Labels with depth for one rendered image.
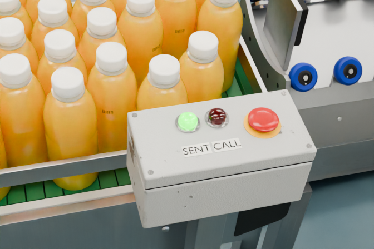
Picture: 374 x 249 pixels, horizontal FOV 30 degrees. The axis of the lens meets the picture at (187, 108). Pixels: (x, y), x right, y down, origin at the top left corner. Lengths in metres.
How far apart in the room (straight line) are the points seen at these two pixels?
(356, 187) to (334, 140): 1.05
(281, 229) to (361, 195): 0.78
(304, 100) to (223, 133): 0.32
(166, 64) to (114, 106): 0.09
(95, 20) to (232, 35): 0.21
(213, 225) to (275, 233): 0.56
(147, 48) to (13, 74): 0.22
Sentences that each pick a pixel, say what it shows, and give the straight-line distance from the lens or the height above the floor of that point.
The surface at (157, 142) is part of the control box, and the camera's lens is 0.78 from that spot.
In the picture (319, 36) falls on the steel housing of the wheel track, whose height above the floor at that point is 0.93.
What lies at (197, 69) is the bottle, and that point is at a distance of 0.92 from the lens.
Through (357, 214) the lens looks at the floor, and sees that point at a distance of 2.15.
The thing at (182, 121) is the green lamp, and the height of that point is 1.11.
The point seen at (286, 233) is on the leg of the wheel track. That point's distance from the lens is 1.47.
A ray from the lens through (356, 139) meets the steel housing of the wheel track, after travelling 1.20.
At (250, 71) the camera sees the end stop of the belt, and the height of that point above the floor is 0.97.
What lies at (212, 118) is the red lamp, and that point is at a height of 1.11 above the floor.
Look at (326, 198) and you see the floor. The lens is 2.16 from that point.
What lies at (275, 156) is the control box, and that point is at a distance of 0.79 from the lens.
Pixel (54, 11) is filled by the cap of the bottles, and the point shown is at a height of 1.09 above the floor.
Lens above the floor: 1.70
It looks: 48 degrees down
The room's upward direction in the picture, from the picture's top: 6 degrees clockwise
